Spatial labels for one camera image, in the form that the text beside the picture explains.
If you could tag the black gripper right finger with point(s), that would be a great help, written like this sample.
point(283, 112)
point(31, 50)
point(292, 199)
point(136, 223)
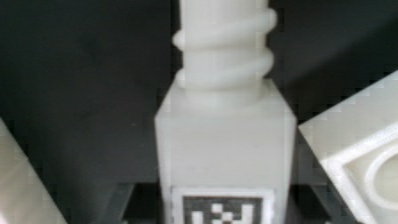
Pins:
point(319, 207)

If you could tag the white leg near tabletop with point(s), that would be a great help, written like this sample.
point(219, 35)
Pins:
point(225, 122)

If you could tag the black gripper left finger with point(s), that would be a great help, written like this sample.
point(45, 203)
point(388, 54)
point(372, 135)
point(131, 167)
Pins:
point(141, 208)

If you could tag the white leg far left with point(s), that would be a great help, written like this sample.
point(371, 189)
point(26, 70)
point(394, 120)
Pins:
point(28, 205)

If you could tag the white square tabletop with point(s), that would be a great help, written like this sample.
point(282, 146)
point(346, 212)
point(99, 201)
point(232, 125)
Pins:
point(353, 137)

